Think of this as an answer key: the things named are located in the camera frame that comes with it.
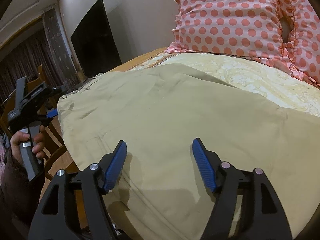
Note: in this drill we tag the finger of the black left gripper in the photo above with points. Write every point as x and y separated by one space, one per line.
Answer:
52 113

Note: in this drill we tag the khaki beige pants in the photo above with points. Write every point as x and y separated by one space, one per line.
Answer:
158 112

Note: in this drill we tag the cream patterned bed sheet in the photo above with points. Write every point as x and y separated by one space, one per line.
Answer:
250 76

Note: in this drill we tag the dark brown curtain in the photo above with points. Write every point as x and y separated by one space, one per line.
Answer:
24 60

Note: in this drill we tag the black rectangular panel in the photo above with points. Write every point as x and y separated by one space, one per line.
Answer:
93 42

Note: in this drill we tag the dark sleeved left forearm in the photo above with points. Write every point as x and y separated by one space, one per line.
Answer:
19 199

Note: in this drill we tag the wooden chair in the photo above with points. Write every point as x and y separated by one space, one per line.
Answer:
54 142

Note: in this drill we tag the pink polka dot pillow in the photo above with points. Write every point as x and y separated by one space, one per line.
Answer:
283 34

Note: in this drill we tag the person's left hand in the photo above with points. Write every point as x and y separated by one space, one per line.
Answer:
38 143

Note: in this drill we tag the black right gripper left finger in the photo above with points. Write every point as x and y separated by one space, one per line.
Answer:
72 206

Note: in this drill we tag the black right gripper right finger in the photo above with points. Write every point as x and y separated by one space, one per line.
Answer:
246 205

